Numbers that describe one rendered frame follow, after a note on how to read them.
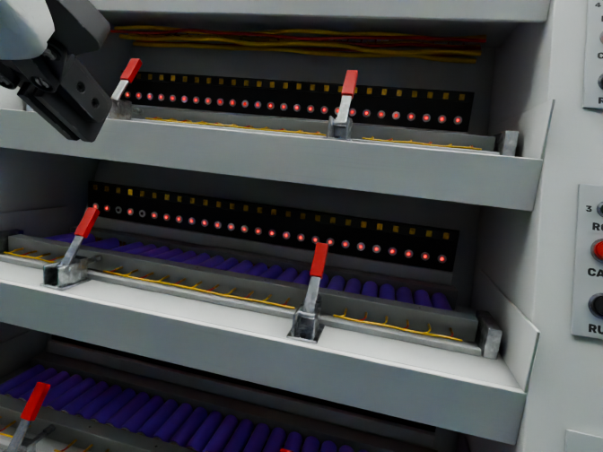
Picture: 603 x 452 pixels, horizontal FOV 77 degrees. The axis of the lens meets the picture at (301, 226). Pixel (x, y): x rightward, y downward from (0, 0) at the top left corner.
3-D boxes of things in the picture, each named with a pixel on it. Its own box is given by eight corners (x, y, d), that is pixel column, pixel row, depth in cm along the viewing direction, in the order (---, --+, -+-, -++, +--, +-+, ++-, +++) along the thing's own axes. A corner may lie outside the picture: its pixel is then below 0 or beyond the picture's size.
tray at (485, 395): (515, 446, 30) (541, 332, 28) (-75, 304, 42) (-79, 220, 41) (466, 338, 49) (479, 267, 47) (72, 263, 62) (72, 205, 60)
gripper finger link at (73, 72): (-19, 50, 16) (83, 143, 22) (42, 54, 16) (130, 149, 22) (17, 0, 18) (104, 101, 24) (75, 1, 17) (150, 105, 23)
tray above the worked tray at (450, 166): (532, 212, 33) (567, 43, 31) (-19, 145, 46) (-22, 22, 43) (479, 197, 53) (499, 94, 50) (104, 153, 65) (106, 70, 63)
